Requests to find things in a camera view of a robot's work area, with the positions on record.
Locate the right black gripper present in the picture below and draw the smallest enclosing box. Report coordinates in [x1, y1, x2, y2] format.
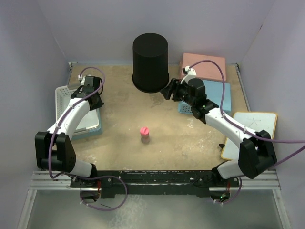
[161, 78, 195, 107]

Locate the large black plastic bucket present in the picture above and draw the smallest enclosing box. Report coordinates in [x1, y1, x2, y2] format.
[132, 33, 169, 93]

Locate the light blue basket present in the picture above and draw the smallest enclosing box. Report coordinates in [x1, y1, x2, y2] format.
[72, 109, 102, 140]

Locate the white perforated plastic basket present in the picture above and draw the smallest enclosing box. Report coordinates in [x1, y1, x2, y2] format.
[55, 86, 101, 133]

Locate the pink perforated plastic basket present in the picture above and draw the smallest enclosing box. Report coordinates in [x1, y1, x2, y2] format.
[180, 53, 226, 82]

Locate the blue perforated plastic basket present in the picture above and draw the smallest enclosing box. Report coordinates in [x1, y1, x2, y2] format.
[178, 80, 232, 115]

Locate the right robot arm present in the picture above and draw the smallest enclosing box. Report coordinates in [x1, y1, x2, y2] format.
[161, 78, 277, 187]

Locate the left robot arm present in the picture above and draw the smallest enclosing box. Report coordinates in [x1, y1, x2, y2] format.
[34, 76, 105, 187]

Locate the pink capped small bottle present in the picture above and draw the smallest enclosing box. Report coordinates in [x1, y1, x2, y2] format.
[140, 126, 150, 144]

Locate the yellow framed whiteboard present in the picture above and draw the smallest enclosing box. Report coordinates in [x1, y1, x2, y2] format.
[221, 112, 278, 160]

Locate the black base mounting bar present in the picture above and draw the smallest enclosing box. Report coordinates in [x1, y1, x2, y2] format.
[71, 169, 240, 198]

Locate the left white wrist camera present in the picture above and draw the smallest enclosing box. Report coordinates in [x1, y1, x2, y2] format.
[78, 74, 94, 86]

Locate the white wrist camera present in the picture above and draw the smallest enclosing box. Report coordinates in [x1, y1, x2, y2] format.
[78, 74, 94, 86]
[180, 66, 197, 84]

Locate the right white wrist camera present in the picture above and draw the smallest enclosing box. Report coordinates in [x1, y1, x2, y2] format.
[180, 66, 197, 84]

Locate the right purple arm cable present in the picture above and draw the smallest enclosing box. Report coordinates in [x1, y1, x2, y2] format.
[188, 59, 305, 167]

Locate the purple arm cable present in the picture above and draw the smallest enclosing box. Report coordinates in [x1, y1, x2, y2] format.
[48, 67, 106, 179]
[188, 59, 305, 167]

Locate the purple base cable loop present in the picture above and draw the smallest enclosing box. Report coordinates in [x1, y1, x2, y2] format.
[79, 175, 128, 211]

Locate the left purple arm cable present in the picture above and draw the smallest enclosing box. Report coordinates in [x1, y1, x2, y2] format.
[48, 67, 106, 179]

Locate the aluminium extrusion rail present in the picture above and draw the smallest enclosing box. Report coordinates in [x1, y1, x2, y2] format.
[29, 170, 281, 190]

